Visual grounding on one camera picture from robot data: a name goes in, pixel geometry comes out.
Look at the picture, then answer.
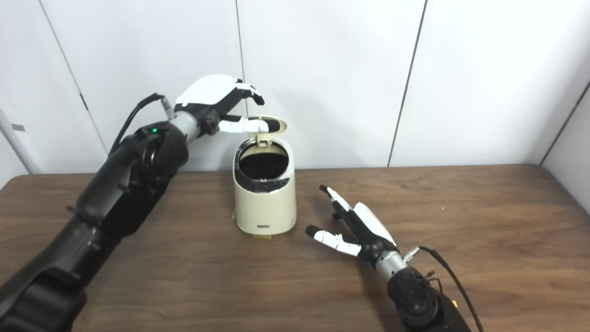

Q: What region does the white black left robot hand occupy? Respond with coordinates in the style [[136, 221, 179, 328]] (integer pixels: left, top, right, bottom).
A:
[[175, 75, 280, 136]]

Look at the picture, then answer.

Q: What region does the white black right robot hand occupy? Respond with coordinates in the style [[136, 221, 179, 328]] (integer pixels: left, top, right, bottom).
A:
[[306, 185, 397, 269]]

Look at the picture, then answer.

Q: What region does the cream round bin lid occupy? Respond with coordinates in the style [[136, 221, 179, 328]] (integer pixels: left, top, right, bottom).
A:
[[248, 115, 287, 147]]

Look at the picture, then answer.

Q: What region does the cream-colored bin body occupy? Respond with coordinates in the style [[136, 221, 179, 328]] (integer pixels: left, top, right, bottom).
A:
[[232, 137, 297, 237]]

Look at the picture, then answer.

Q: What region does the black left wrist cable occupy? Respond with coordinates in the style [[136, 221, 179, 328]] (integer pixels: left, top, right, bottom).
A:
[[108, 93, 178, 155]]

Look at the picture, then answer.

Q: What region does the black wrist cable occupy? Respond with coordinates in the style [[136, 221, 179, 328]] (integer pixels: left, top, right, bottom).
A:
[[403, 246, 484, 332], [108, 93, 178, 155]]

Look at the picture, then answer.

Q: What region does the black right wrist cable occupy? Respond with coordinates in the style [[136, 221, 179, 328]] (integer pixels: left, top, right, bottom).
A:
[[403, 246, 484, 332]]

